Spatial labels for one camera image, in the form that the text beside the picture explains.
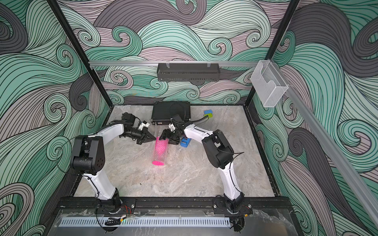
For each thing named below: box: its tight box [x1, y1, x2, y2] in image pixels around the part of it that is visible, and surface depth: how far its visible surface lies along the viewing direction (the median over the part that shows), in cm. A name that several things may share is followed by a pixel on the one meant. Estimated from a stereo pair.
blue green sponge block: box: [203, 109, 214, 118], surface depth 116 cm
